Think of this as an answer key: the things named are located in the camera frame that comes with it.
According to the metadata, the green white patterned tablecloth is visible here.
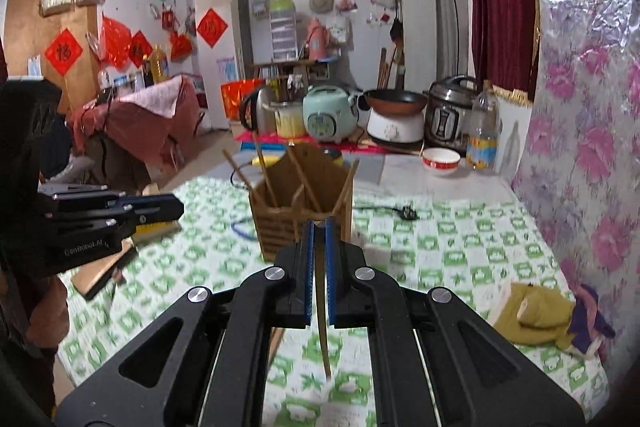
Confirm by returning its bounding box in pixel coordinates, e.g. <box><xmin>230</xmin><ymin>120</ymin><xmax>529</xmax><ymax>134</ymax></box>
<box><xmin>54</xmin><ymin>178</ymin><xmax>610</xmax><ymax>426</ymax></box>

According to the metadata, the olive green cloth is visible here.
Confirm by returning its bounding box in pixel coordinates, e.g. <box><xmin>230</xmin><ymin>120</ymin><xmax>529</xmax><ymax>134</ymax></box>
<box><xmin>487</xmin><ymin>282</ymin><xmax>575</xmax><ymax>350</ymax></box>

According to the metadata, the yellow enamel pot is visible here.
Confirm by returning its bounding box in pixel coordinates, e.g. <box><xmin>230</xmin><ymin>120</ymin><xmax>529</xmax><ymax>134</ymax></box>
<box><xmin>271</xmin><ymin>102</ymin><xmax>306</xmax><ymax>140</ymax></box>

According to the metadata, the white refrigerator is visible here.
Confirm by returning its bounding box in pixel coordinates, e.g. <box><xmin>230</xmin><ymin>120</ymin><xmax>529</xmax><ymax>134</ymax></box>
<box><xmin>194</xmin><ymin>0</ymin><xmax>253</xmax><ymax>129</ymax></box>

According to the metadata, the yellow tissue pack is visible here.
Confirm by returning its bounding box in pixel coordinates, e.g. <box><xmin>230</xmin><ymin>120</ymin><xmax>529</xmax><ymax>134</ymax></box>
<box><xmin>130</xmin><ymin>183</ymin><xmax>182</xmax><ymax>244</ymax></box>

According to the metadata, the red cloth covered furniture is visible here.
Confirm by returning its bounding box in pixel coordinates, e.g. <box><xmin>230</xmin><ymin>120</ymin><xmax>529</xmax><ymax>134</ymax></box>
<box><xmin>67</xmin><ymin>75</ymin><xmax>200</xmax><ymax>192</ymax></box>

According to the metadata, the gold black notebook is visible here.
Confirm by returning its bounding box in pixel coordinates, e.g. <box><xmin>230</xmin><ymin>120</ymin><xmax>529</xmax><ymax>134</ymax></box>
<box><xmin>70</xmin><ymin>239</ymin><xmax>137</xmax><ymax>301</ymax></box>

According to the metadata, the chopstick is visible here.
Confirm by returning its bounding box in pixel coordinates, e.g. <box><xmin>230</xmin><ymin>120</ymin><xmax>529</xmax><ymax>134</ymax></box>
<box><xmin>314</xmin><ymin>221</ymin><xmax>332</xmax><ymax>381</ymax></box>
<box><xmin>222</xmin><ymin>148</ymin><xmax>254</xmax><ymax>194</ymax></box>
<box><xmin>252</xmin><ymin>131</ymin><xmax>279</xmax><ymax>208</ymax></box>
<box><xmin>286</xmin><ymin>143</ymin><xmax>322</xmax><ymax>212</ymax></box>
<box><xmin>331</xmin><ymin>159</ymin><xmax>360</xmax><ymax>215</ymax></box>

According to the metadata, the person's left hand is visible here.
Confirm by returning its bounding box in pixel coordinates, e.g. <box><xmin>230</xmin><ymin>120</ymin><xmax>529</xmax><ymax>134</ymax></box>
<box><xmin>26</xmin><ymin>277</ymin><xmax>70</xmax><ymax>349</ymax></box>

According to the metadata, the silver pressure cooker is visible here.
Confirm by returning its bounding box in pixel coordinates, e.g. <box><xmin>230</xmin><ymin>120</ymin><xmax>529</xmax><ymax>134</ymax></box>
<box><xmin>425</xmin><ymin>75</ymin><xmax>480</xmax><ymax>157</ymax></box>

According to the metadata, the brown frying pan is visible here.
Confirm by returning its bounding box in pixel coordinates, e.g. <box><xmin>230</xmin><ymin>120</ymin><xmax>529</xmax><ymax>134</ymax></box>
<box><xmin>363</xmin><ymin>89</ymin><xmax>427</xmax><ymax>117</ymax></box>

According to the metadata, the wooden utensil holder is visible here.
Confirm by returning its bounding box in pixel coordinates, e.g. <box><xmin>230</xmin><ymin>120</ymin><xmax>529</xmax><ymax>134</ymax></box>
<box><xmin>248</xmin><ymin>143</ymin><xmax>354</xmax><ymax>262</ymax></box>

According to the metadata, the stainless electric kettle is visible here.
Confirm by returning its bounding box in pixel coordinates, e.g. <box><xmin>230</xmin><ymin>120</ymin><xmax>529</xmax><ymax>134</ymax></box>
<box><xmin>239</xmin><ymin>86</ymin><xmax>276</xmax><ymax>135</ymax></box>

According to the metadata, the plastic oil bottle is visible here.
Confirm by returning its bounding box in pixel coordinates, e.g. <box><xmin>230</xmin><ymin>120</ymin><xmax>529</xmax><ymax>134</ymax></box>
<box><xmin>466</xmin><ymin>80</ymin><xmax>501</xmax><ymax>171</ymax></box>

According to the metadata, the mint green rice cooker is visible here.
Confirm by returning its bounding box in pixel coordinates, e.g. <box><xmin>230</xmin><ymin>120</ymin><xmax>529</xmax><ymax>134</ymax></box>
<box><xmin>303</xmin><ymin>86</ymin><xmax>359</xmax><ymax>143</ymax></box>

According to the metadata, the blue strap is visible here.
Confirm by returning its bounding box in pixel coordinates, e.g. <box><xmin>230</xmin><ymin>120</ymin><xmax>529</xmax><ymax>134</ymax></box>
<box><xmin>229</xmin><ymin>215</ymin><xmax>262</xmax><ymax>242</ymax></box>

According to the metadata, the purple cloth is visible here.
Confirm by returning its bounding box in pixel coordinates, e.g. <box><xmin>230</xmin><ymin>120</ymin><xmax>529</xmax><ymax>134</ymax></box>
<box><xmin>567</xmin><ymin>284</ymin><xmax>615</xmax><ymax>359</ymax></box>

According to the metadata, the white induction cooker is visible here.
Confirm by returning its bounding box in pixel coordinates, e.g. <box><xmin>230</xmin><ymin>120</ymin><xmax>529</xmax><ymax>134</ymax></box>
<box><xmin>367</xmin><ymin>109</ymin><xmax>424</xmax><ymax>146</ymax></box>

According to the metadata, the red white bowl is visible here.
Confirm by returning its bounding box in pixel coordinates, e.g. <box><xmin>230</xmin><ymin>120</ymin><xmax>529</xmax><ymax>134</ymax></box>
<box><xmin>421</xmin><ymin>147</ymin><xmax>461</xmax><ymax>176</ymax></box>

